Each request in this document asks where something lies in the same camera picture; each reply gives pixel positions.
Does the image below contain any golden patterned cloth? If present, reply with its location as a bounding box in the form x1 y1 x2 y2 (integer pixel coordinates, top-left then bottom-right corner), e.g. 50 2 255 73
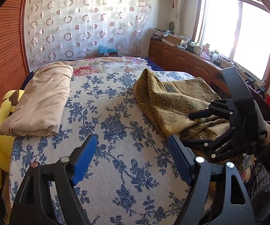
133 69 230 142

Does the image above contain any person's right hand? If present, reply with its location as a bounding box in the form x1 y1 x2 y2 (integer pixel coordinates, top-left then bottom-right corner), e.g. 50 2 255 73
253 100 270 153

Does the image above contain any yellow plush toy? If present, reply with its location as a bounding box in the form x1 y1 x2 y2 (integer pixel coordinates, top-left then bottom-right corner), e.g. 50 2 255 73
0 89 26 190

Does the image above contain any long wooden sideboard cabinet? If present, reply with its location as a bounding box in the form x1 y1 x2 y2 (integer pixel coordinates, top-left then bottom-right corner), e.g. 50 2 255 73
148 39 230 98

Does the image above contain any navy blue bed sheet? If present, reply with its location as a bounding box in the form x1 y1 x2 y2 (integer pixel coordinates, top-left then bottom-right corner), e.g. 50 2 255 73
144 57 164 71

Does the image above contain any cardboard box on cabinet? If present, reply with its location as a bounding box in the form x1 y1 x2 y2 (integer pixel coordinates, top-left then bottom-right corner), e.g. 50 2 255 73
166 34 185 46

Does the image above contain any blue floral white bedspread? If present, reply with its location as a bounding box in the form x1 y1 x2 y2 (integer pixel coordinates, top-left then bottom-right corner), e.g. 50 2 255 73
9 71 189 224

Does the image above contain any folded beige cloth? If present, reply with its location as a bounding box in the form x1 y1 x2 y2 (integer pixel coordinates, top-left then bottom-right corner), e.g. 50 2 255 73
0 62 73 137

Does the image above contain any blue item on box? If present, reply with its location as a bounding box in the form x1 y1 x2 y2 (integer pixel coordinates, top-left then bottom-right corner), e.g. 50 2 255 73
97 45 118 57

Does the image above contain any pink floral blanket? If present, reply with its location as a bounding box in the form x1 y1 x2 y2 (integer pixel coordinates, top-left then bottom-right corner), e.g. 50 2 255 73
34 56 155 77

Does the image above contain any circle patterned sheer curtain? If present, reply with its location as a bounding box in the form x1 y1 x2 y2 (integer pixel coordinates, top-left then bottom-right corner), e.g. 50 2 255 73
25 0 151 66

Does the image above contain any window with wooden frame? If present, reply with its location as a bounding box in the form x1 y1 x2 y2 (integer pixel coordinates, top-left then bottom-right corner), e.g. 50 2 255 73
192 0 270 88

